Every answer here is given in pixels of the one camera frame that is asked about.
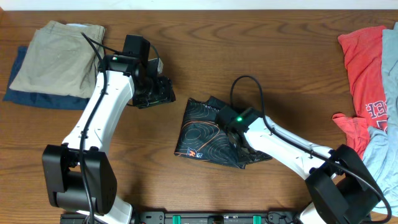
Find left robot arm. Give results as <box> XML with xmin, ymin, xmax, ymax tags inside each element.
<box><xmin>42</xmin><ymin>55</ymin><xmax>175</xmax><ymax>223</ymax></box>

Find folded navy blue garment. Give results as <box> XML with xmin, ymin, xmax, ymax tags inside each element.
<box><xmin>2</xmin><ymin>46</ymin><xmax>89</xmax><ymax>110</ymax></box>

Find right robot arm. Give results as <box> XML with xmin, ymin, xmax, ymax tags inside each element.
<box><xmin>223</xmin><ymin>108</ymin><xmax>382</xmax><ymax>223</ymax></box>

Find black printed cycling jersey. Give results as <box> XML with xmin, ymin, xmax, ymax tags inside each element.
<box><xmin>174</xmin><ymin>96</ymin><xmax>272</xmax><ymax>169</ymax></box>

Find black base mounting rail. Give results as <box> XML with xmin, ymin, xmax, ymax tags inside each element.
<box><xmin>60</xmin><ymin>210</ymin><xmax>302</xmax><ymax>224</ymax></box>

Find folded khaki pants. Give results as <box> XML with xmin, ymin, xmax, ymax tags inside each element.
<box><xmin>10</xmin><ymin>21</ymin><xmax>105</xmax><ymax>98</ymax></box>

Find light blue t-shirt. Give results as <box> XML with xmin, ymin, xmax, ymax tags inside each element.
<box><xmin>363</xmin><ymin>26</ymin><xmax>397</xmax><ymax>217</ymax></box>

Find red t-shirt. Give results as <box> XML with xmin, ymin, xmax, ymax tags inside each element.
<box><xmin>332</xmin><ymin>26</ymin><xmax>387</xmax><ymax>157</ymax></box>

